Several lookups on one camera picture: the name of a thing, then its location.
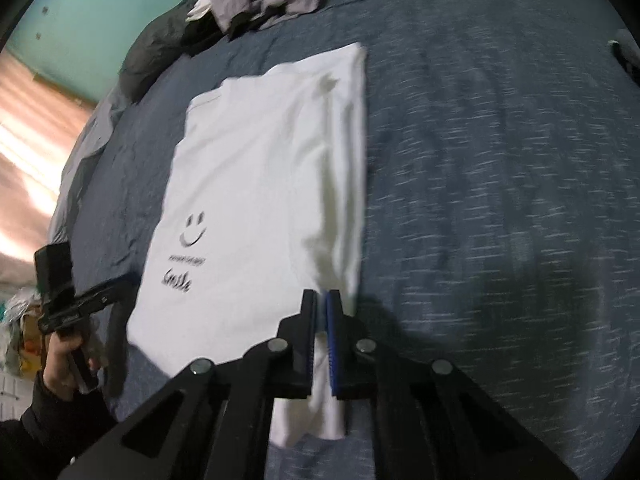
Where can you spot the pink curtain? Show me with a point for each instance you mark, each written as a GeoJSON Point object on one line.
{"type": "Point", "coordinates": [30, 150]}

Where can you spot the white long-sleeve shirt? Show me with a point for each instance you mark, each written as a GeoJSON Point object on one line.
{"type": "Point", "coordinates": [250, 160]}

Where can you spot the bed with blue-grey sheet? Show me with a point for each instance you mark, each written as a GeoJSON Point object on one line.
{"type": "Point", "coordinates": [475, 160]}

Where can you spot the light grey blanket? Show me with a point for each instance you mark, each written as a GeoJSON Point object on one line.
{"type": "Point", "coordinates": [85, 160]}

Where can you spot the person's left forearm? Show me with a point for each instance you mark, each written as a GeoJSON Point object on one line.
{"type": "Point", "coordinates": [50, 435]}

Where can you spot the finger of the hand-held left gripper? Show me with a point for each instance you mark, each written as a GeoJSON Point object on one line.
{"type": "Point", "coordinates": [107, 292]}

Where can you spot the person's left hand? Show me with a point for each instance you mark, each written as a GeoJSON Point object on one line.
{"type": "Point", "coordinates": [60, 370]}

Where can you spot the white crumpled garment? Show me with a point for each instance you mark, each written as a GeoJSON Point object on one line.
{"type": "Point", "coordinates": [200, 10]}

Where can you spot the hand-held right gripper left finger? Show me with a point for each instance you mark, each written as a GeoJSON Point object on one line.
{"type": "Point", "coordinates": [306, 350]}

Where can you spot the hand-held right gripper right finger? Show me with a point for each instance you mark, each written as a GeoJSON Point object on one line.
{"type": "Point", "coordinates": [334, 350]}

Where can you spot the dark grey rolled duvet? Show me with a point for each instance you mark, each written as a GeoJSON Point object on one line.
{"type": "Point", "coordinates": [150, 55]}

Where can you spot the brown cardboard box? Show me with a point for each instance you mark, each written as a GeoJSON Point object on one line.
{"type": "Point", "coordinates": [30, 347]}

